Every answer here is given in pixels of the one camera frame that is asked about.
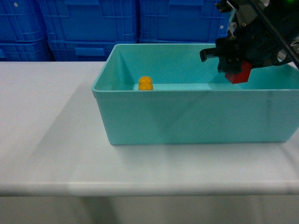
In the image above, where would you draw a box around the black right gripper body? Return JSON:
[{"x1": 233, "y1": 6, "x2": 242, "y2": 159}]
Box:
[{"x1": 214, "y1": 0, "x2": 281, "y2": 68}]

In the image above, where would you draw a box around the blue crate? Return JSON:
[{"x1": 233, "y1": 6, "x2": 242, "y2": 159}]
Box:
[
  {"x1": 0, "y1": 0, "x2": 47, "y2": 43},
  {"x1": 37, "y1": 0, "x2": 137, "y2": 42},
  {"x1": 48, "y1": 39, "x2": 138, "y2": 62},
  {"x1": 139, "y1": 0, "x2": 229, "y2": 43},
  {"x1": 0, "y1": 40, "x2": 54, "y2": 62}
]

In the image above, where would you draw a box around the blue crate top right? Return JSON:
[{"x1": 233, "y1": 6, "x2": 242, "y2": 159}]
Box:
[{"x1": 139, "y1": 0, "x2": 229, "y2": 43}]

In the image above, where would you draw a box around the blue crate bottom middle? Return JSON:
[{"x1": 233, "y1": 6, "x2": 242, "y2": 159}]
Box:
[{"x1": 48, "y1": 39, "x2": 138, "y2": 62}]

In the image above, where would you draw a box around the teal plastic box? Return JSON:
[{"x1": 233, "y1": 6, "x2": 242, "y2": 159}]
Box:
[{"x1": 92, "y1": 44, "x2": 299, "y2": 145}]

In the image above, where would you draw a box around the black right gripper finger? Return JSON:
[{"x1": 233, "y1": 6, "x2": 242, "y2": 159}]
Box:
[
  {"x1": 217, "y1": 56, "x2": 242, "y2": 74},
  {"x1": 199, "y1": 47, "x2": 222, "y2": 62}
]

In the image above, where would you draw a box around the blue crate top left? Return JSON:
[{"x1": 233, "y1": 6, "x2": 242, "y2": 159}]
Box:
[{"x1": 0, "y1": 0, "x2": 47, "y2": 43}]

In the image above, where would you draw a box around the orange toy block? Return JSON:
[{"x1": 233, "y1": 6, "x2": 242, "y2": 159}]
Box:
[{"x1": 138, "y1": 76, "x2": 154, "y2": 91}]

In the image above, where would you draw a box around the red toy block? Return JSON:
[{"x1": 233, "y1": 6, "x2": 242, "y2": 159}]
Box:
[{"x1": 225, "y1": 61, "x2": 252, "y2": 84}]

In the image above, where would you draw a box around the blue crate top middle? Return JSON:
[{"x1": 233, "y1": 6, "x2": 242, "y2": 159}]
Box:
[{"x1": 37, "y1": 0, "x2": 137, "y2": 42}]

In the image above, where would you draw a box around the blue crate bottom left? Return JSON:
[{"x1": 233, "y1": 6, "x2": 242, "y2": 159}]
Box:
[{"x1": 0, "y1": 40, "x2": 54, "y2": 62}]

